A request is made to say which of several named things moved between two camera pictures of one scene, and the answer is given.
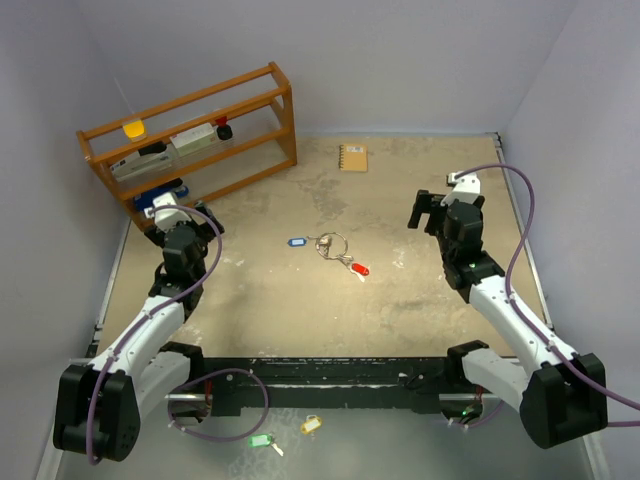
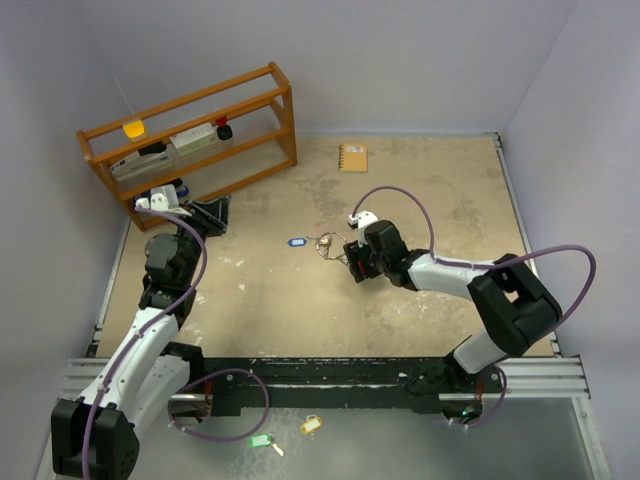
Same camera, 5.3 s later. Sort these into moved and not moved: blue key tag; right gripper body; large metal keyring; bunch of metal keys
Moved: right gripper body
Not moved: bunch of metal keys; blue key tag; large metal keyring
